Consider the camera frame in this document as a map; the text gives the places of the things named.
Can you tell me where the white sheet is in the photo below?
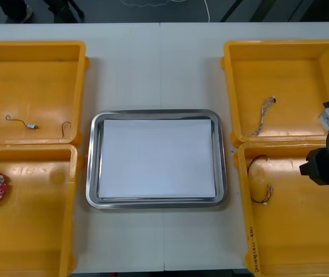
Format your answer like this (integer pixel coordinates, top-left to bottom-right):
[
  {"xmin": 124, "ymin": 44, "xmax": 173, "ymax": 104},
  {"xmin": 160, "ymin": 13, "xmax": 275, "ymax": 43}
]
[{"xmin": 98, "ymin": 118, "xmax": 216, "ymax": 200}]

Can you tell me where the person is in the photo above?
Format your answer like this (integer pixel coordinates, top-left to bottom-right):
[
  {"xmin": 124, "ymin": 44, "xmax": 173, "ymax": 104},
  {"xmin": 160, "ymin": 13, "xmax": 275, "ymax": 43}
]
[{"xmin": 1, "ymin": 0, "xmax": 34, "ymax": 24}]

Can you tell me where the yellow-orange plastic bin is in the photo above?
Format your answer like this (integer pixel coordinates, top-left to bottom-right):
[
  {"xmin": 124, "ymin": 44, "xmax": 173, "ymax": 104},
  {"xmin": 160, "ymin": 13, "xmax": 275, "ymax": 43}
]
[
  {"xmin": 233, "ymin": 141, "xmax": 329, "ymax": 277},
  {"xmin": 220, "ymin": 39, "xmax": 329, "ymax": 144},
  {"xmin": 0, "ymin": 144, "xmax": 84, "ymax": 277},
  {"xmin": 0, "ymin": 40, "xmax": 91, "ymax": 146}
]

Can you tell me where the twisted blue-white wire harness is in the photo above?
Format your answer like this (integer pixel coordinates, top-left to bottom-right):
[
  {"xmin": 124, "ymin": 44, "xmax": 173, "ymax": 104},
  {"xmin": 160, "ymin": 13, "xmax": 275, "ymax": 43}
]
[{"xmin": 247, "ymin": 98, "xmax": 278, "ymax": 137}]

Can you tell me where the thin multicolour wire harness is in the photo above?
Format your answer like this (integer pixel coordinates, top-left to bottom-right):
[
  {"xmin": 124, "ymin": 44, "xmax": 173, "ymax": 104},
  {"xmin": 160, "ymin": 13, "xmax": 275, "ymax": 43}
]
[{"xmin": 248, "ymin": 155, "xmax": 274, "ymax": 206}]

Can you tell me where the white floor cable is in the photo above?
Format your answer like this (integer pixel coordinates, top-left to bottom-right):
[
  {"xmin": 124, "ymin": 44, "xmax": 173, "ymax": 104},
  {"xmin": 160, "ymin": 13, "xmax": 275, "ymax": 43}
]
[{"xmin": 203, "ymin": 0, "xmax": 211, "ymax": 23}]

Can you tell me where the thin hooked wire harness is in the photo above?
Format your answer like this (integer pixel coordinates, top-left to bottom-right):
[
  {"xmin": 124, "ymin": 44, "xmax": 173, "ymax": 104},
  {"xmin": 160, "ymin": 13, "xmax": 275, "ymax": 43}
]
[{"xmin": 61, "ymin": 121, "xmax": 72, "ymax": 138}]

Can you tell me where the steel tray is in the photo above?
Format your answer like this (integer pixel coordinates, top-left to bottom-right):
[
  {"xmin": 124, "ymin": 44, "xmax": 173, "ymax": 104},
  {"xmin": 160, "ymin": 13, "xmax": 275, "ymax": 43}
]
[{"xmin": 85, "ymin": 108, "xmax": 228, "ymax": 209}]

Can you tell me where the small metal solenoid with cable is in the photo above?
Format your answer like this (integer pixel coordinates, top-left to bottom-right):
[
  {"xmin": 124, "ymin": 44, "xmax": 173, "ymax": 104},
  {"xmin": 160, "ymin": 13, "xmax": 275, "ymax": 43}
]
[{"xmin": 5, "ymin": 114, "xmax": 40, "ymax": 130}]

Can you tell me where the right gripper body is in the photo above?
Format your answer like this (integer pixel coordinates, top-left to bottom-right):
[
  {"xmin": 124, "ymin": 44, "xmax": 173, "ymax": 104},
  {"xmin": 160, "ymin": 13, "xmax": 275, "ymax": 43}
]
[{"xmin": 299, "ymin": 144, "xmax": 329, "ymax": 186}]

